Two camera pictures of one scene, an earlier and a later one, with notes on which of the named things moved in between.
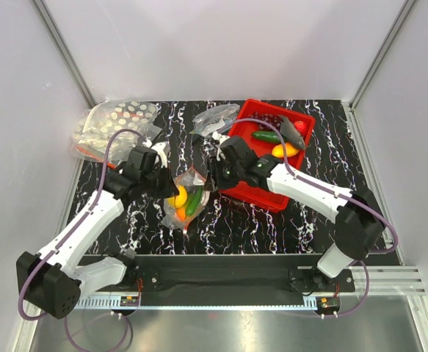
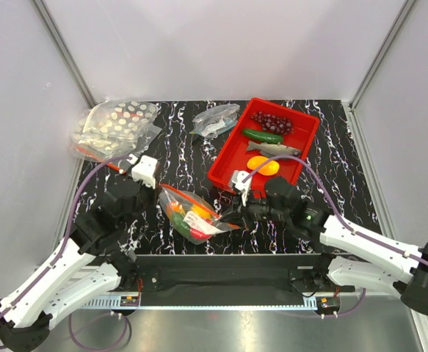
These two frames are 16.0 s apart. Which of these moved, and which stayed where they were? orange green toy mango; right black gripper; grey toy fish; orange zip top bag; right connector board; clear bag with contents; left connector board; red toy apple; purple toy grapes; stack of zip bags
Moved: right black gripper; red toy apple; grey toy fish; orange green toy mango; orange zip top bag
Stayed: stack of zip bags; clear bag with contents; left connector board; right connector board; purple toy grapes
